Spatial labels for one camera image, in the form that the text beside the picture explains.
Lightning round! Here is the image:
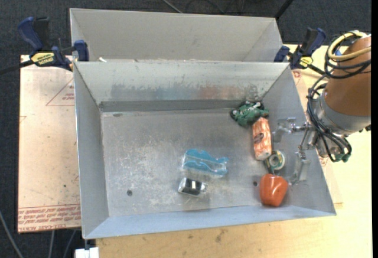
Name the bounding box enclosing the grey metal bin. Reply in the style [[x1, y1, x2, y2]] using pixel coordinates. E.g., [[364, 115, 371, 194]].
[[69, 8, 337, 240]]

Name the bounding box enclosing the clear glass block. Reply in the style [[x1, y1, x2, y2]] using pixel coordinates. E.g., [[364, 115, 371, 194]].
[[177, 177, 208, 199]]

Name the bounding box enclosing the orange and white packet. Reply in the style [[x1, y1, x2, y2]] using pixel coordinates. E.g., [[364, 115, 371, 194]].
[[251, 116, 273, 161]]

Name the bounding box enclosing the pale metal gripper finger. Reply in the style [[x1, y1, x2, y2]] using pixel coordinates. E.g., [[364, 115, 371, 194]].
[[288, 149, 312, 187], [272, 117, 309, 143]]

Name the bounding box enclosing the green toy frog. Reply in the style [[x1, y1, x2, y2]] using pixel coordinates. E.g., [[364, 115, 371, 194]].
[[230, 100, 270, 128]]

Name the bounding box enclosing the blue item in clear package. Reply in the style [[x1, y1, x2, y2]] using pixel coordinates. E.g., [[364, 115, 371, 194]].
[[181, 148, 230, 178]]

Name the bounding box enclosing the green and white round spool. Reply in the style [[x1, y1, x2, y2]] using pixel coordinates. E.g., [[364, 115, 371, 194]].
[[263, 149, 286, 174]]

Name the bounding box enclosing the orange toy bell pepper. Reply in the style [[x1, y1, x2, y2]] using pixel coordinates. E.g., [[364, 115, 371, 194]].
[[259, 173, 289, 208]]

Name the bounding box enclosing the brown cardboard board, red print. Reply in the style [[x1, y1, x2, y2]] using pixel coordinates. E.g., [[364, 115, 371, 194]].
[[17, 54, 344, 234]]

